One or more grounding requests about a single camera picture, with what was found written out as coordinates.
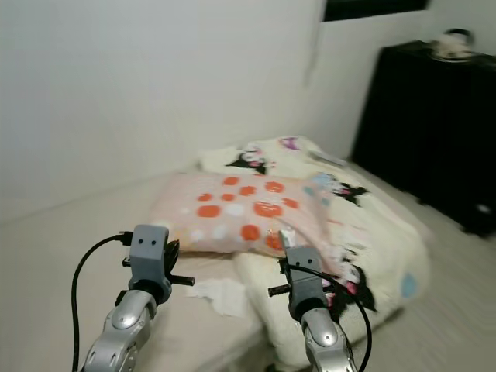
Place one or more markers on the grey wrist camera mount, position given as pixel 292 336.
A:
pixel 149 256
pixel 306 279

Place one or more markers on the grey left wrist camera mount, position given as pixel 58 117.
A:
pixel 149 256

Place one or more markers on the pink pillow with orange patches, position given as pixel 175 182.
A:
pixel 232 205

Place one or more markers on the white bundle with dark loop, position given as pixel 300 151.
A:
pixel 451 48

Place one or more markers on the dark window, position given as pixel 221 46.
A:
pixel 372 8

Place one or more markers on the cream cartoon print blanket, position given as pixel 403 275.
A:
pixel 380 232

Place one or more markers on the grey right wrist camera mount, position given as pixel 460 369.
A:
pixel 306 279

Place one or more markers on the white tissue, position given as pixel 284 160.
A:
pixel 225 296

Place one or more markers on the black wardrobe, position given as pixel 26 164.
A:
pixel 434 132

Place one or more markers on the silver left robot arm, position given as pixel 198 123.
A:
pixel 124 333

